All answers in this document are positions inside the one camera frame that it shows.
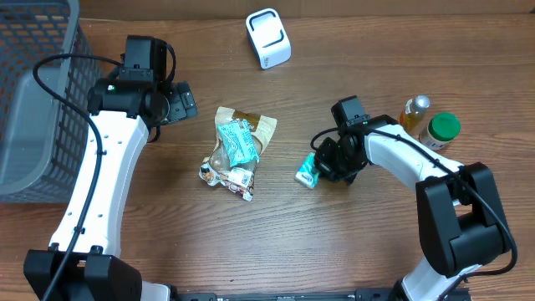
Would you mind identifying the green lid jar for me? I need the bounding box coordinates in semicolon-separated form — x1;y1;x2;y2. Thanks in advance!
419;112;461;151

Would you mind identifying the teal snack packet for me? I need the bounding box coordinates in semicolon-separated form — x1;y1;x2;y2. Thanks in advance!
217;120;260;166

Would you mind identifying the yellow dish soap bottle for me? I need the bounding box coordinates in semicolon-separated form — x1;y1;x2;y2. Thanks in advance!
399;94;431;134

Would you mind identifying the teal tissue pack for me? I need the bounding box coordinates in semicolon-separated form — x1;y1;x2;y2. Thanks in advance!
295;152;319;189

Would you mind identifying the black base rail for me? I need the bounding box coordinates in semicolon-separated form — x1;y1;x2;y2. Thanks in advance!
175;286;473;301

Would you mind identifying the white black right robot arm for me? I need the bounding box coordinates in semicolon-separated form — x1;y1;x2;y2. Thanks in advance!
314;96;518;300

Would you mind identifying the brown snack pouch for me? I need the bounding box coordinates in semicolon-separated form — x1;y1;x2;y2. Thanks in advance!
198;107;278;202

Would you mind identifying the dark grey plastic basket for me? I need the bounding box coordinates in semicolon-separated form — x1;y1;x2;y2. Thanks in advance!
1;0;103;203

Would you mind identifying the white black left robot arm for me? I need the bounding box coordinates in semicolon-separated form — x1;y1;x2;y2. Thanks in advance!
23;35;197;300

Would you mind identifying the white barcode scanner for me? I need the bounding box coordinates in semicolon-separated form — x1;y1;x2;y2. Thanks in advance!
245;8;292;69

